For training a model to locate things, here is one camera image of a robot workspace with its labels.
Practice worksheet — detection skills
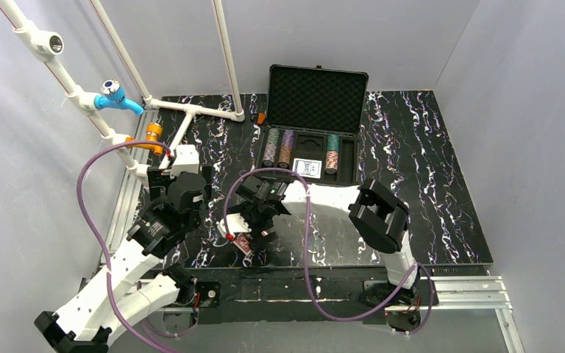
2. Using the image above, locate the red playing card deck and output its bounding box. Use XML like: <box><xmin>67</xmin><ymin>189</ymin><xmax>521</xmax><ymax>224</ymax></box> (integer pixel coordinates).
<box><xmin>233</xmin><ymin>233</ymin><xmax>252</xmax><ymax>256</ymax></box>

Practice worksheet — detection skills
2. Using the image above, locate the clear acrylic dealer button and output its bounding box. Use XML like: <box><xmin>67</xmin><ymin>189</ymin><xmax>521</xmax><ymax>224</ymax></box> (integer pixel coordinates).
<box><xmin>303</xmin><ymin>234</ymin><xmax>325</xmax><ymax>254</ymax></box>

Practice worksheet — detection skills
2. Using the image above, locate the blue playing card deck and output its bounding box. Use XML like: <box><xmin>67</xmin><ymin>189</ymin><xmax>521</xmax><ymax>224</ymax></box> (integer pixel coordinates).
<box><xmin>292</xmin><ymin>158</ymin><xmax>323</xmax><ymax>179</ymax></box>

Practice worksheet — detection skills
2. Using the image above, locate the green poker chip stack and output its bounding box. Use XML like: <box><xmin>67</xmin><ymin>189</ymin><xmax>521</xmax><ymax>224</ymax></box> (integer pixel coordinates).
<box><xmin>262</xmin><ymin>128</ymin><xmax>280</xmax><ymax>167</ymax></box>

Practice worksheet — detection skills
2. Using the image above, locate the orange poker chip stack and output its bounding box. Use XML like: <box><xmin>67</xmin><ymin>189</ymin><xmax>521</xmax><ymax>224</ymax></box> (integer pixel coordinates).
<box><xmin>325</xmin><ymin>150</ymin><xmax>339</xmax><ymax>174</ymax></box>

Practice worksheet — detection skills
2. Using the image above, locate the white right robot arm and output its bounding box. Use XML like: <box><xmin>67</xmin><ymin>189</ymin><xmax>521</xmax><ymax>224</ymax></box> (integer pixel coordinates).
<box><xmin>217</xmin><ymin>175</ymin><xmax>419</xmax><ymax>291</ymax></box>

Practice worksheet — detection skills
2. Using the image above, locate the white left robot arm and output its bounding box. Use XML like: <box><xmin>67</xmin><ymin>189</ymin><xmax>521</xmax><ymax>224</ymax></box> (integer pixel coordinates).
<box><xmin>34</xmin><ymin>165</ymin><xmax>213</xmax><ymax>352</ymax></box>

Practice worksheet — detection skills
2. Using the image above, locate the black poker set case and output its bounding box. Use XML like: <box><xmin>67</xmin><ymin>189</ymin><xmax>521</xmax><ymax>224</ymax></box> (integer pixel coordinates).
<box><xmin>257</xmin><ymin>64</ymin><xmax>369</xmax><ymax>186</ymax></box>

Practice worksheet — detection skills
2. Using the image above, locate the orange plastic faucet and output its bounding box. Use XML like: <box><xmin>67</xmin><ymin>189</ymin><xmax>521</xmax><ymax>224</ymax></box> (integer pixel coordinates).
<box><xmin>127</xmin><ymin>123</ymin><xmax>164</xmax><ymax>156</ymax></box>

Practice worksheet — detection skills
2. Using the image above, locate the purple poker chip stack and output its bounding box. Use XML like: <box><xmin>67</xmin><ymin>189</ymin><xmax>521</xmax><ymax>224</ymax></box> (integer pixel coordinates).
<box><xmin>278</xmin><ymin>129</ymin><xmax>294</xmax><ymax>168</ymax></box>

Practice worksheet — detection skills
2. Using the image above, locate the teal poker chip stack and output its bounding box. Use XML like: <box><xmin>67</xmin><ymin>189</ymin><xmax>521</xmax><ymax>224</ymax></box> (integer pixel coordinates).
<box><xmin>327</xmin><ymin>134</ymin><xmax>341</xmax><ymax>153</ymax></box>

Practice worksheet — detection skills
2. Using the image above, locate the blue plastic faucet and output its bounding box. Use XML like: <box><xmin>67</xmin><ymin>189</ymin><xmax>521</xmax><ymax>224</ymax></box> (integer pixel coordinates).
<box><xmin>93</xmin><ymin>79</ymin><xmax>144</xmax><ymax>115</ymax></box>

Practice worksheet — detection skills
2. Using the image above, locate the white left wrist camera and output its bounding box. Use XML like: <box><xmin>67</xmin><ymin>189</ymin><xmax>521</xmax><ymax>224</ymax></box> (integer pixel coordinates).
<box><xmin>170</xmin><ymin>144</ymin><xmax>200</xmax><ymax>177</ymax></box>

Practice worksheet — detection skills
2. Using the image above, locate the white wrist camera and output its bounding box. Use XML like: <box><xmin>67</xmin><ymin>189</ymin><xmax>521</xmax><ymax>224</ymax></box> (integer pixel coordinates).
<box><xmin>170</xmin><ymin>144</ymin><xmax>200</xmax><ymax>177</ymax></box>
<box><xmin>217</xmin><ymin>213</ymin><xmax>252</xmax><ymax>241</ymax></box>

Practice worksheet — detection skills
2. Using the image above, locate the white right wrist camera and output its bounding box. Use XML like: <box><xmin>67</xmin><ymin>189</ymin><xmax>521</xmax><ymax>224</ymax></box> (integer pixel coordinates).
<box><xmin>217</xmin><ymin>213</ymin><xmax>252</xmax><ymax>241</ymax></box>

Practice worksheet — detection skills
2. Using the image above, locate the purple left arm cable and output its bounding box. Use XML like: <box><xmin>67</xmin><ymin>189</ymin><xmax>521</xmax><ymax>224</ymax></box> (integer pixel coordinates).
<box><xmin>77</xmin><ymin>140</ymin><xmax>201</xmax><ymax>353</ymax></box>

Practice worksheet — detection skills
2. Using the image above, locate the white PVC pipe frame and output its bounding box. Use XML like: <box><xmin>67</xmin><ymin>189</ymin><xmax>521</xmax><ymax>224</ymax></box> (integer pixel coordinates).
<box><xmin>0</xmin><ymin>0</ymin><xmax>246</xmax><ymax>195</ymax></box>

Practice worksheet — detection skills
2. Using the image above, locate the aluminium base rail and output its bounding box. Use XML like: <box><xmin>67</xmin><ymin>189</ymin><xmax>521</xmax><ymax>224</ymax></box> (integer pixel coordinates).
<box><xmin>63</xmin><ymin>109</ymin><xmax>525</xmax><ymax>353</ymax></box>

